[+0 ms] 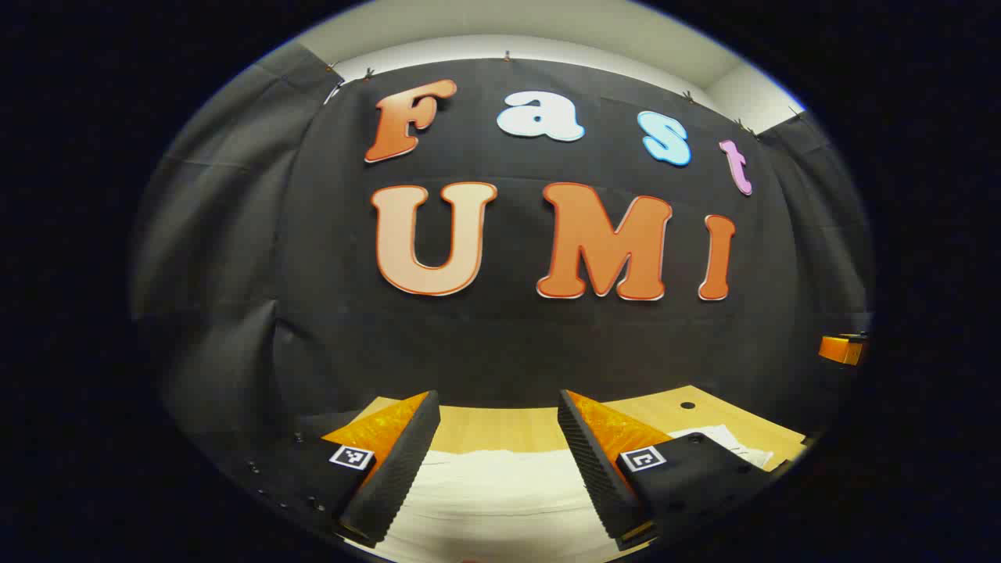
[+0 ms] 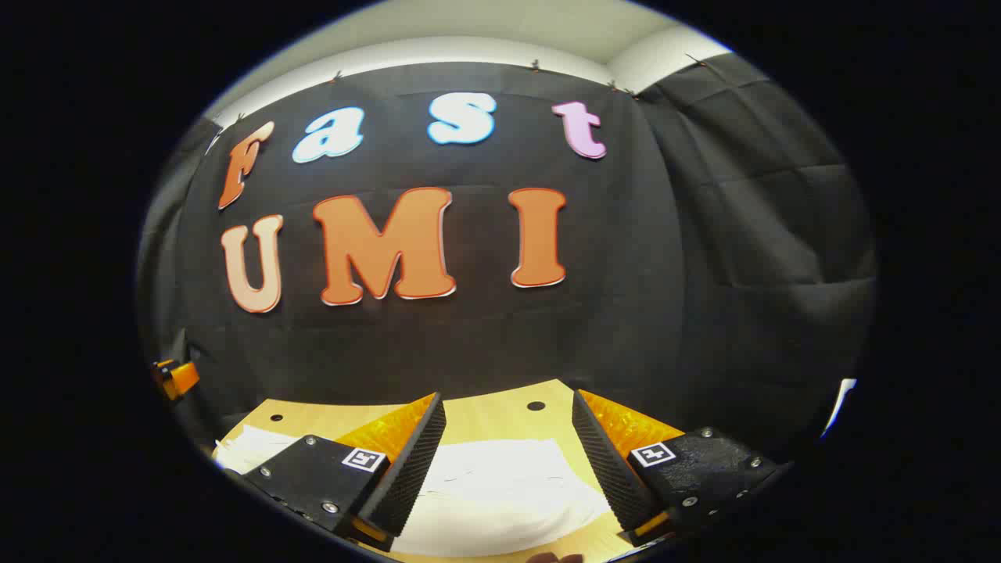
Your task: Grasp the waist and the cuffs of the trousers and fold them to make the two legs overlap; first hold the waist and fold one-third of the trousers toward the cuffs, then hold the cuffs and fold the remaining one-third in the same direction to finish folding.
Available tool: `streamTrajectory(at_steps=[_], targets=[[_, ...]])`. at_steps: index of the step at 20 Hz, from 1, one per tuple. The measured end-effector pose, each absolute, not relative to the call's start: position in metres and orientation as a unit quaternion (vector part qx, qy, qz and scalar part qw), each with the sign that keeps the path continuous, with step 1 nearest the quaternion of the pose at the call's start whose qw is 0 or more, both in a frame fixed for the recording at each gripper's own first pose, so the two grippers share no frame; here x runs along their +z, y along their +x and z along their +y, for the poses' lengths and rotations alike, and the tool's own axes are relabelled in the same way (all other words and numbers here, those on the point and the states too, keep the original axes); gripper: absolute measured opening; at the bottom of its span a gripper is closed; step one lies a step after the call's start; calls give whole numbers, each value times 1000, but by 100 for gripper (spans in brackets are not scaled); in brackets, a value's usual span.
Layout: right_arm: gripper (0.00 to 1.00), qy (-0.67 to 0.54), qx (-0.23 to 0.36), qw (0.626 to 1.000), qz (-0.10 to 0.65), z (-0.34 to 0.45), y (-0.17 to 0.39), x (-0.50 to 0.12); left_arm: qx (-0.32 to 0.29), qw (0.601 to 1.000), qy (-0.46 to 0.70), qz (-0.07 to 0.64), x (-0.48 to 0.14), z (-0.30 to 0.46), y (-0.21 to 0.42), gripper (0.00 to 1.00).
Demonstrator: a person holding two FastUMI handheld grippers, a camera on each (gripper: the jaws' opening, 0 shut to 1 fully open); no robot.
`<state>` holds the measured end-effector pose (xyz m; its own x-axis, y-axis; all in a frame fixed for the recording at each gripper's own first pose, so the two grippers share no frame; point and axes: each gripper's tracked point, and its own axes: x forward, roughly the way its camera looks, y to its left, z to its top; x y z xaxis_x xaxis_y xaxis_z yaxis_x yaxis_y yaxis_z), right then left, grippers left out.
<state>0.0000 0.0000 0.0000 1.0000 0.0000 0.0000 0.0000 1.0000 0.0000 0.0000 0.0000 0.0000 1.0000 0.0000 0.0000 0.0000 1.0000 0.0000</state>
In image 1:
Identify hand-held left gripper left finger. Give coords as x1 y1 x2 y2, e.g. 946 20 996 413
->
227 389 441 548

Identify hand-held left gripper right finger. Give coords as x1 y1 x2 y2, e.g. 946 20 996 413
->
557 389 783 552

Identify white jeans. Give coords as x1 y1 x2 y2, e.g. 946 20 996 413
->
383 425 775 563

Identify black backdrop cloth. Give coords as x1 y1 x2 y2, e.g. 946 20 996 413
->
129 43 875 462

